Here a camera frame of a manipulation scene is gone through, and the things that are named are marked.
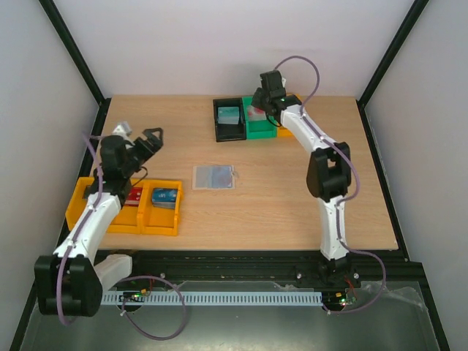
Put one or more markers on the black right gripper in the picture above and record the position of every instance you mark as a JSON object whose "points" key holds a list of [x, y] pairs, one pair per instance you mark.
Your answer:
{"points": [[259, 99]]}

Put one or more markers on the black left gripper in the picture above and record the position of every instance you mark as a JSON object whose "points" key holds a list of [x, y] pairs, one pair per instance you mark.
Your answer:
{"points": [[156, 145]]}

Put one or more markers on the cream leather card holder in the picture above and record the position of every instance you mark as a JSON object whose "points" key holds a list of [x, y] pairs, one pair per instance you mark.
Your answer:
{"points": [[213, 177]]}

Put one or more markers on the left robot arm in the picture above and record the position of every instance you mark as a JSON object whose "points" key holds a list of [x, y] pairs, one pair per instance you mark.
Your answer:
{"points": [[69, 283]]}

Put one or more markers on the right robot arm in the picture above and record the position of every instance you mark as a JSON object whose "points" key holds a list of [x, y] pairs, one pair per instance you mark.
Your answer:
{"points": [[328, 176]]}

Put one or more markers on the blue VIP card stack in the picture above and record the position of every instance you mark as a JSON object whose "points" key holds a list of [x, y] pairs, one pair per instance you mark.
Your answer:
{"points": [[164, 198]]}

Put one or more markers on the red card stack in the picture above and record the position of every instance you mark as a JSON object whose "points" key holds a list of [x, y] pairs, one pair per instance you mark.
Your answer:
{"points": [[134, 197]]}

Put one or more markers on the yellow bin with blue cards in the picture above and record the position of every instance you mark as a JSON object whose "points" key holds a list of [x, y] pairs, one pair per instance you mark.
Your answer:
{"points": [[159, 221]]}

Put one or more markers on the yellow bin with red cards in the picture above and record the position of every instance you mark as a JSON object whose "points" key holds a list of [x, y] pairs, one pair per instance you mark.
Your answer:
{"points": [[125, 222]]}

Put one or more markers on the green bin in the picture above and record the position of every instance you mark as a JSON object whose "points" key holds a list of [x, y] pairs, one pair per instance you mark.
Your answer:
{"points": [[257, 129]]}

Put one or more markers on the yellow bin at back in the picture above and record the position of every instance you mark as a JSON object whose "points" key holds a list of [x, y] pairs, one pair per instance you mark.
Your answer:
{"points": [[284, 121]]}

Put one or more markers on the black bin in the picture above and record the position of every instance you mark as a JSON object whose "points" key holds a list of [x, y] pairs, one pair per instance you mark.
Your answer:
{"points": [[224, 133]]}

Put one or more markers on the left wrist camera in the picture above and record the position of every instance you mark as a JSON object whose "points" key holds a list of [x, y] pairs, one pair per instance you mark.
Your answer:
{"points": [[123, 130]]}

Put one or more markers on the light blue cable duct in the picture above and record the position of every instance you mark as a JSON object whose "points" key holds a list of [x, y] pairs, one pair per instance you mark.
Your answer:
{"points": [[166, 298]]}

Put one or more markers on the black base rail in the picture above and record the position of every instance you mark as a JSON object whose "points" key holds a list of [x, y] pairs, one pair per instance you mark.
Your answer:
{"points": [[301, 269]]}

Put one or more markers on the black frame post left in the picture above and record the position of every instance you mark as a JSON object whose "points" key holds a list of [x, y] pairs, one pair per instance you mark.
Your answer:
{"points": [[65, 35]]}

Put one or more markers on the black frame post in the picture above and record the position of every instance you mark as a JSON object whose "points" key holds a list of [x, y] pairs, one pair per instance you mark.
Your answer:
{"points": [[65, 35], [404, 30]]}

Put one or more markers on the black frame post right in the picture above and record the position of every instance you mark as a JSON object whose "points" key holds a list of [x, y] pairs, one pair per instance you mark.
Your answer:
{"points": [[404, 30]]}

